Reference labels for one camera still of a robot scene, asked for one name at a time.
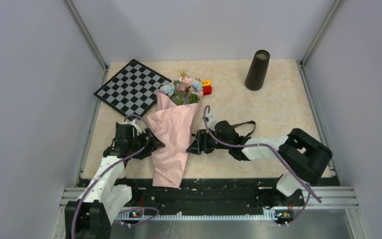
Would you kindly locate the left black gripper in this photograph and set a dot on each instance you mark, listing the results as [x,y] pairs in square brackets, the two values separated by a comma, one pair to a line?
[154,144]

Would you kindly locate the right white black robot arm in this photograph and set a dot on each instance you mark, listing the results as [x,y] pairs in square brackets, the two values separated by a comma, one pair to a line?
[304,157]

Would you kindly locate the black and white checkerboard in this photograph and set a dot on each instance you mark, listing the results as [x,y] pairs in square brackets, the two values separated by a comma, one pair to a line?
[133,89]

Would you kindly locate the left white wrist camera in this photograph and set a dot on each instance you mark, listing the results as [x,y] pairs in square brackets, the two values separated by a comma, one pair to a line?
[135,124]

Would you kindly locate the dark brown tall vase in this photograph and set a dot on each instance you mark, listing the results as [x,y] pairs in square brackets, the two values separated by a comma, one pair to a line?
[258,70]

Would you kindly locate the red toy block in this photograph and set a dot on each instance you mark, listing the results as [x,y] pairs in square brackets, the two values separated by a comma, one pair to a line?
[207,90]

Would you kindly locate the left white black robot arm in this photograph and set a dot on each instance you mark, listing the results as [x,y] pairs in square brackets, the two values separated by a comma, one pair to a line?
[92,214]

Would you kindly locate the white slotted cable duct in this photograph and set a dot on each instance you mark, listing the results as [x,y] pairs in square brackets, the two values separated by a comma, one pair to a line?
[268,215]

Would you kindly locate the pink flower bouquet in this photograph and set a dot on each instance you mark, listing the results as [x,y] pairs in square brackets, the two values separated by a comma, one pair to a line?
[177,104]

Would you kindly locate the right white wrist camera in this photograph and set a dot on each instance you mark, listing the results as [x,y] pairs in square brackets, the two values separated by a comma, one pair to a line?
[210,121]

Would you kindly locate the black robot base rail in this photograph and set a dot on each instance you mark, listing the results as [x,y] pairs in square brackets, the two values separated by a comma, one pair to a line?
[211,197]

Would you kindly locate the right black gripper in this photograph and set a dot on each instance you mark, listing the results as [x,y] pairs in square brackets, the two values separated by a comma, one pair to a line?
[200,143]

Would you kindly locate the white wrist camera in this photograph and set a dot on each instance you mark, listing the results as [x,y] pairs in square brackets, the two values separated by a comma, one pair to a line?
[135,124]
[210,121]

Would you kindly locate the black ribbon with gold lettering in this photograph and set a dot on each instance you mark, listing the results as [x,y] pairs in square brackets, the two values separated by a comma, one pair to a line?
[245,128]

